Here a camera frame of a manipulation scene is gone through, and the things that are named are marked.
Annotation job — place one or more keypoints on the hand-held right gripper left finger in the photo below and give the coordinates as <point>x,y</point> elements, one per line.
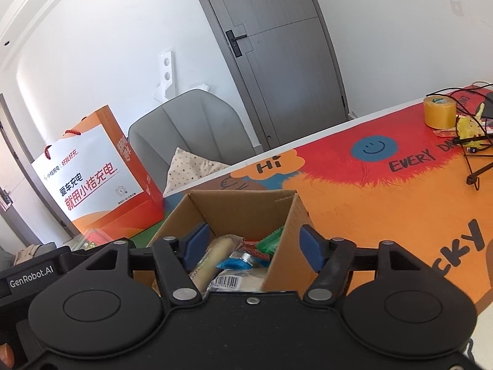
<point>196,244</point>

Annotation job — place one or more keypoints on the white bread packet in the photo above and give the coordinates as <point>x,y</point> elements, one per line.
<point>215,254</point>

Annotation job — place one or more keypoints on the clear barcode snack packet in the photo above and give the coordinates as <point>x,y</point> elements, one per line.
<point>231,280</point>

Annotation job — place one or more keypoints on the cardboard box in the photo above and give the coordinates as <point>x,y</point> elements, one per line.
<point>238,216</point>

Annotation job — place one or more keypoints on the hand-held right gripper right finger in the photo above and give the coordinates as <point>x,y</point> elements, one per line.
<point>312,246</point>

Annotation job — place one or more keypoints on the clear plastic food container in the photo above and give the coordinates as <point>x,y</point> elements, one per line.
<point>92,239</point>

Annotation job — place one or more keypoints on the orange white paper bag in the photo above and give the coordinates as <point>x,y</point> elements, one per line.
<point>88,177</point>

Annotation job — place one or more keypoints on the person's left hand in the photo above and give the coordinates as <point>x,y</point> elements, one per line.
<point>5,356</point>

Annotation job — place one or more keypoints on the grey door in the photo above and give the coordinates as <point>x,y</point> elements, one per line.
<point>277,65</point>

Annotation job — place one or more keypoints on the dotted cushion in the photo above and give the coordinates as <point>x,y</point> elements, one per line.
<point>188,169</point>

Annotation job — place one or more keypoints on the blue candy packet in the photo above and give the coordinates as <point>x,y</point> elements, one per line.
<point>235,264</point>

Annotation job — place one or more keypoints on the green snack packet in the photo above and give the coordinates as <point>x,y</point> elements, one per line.
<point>269,242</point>

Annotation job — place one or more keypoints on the white foam piece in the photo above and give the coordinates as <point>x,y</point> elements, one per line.
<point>166,73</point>

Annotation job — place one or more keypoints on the dark flat device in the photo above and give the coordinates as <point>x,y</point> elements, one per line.
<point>489,106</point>

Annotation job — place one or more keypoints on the grey chair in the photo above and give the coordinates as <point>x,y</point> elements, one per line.
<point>192,123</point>

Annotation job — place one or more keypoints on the cartoon table mat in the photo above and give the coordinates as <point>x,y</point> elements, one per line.
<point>385,208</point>

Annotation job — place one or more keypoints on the yellow tape roll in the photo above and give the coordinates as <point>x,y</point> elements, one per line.
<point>440,111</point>

